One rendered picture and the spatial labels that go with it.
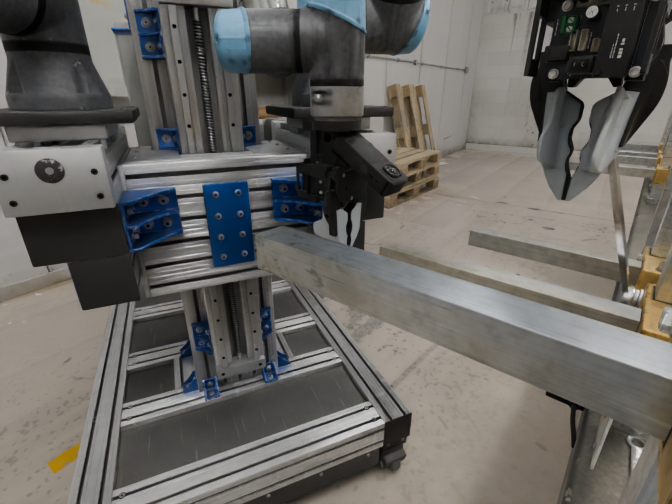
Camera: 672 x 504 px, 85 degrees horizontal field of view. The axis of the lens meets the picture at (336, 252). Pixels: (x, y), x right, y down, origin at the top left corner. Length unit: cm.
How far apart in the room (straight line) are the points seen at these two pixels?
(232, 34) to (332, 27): 12
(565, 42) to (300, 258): 24
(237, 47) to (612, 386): 50
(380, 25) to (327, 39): 35
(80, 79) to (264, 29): 37
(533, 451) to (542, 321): 130
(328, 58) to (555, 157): 30
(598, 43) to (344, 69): 29
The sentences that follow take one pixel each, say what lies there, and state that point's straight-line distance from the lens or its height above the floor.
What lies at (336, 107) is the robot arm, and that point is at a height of 105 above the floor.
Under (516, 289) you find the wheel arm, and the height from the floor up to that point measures 86.
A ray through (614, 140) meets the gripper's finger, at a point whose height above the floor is 103.
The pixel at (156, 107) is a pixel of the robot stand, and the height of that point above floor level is 104.
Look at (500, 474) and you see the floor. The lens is 140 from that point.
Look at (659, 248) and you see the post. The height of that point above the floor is 85.
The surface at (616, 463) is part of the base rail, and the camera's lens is 54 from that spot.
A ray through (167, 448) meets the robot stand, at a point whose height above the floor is 21.
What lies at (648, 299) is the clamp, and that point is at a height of 87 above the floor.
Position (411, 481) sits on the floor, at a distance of 132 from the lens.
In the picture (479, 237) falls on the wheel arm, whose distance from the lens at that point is 74.
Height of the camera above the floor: 106
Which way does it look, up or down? 23 degrees down
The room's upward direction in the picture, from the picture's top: straight up
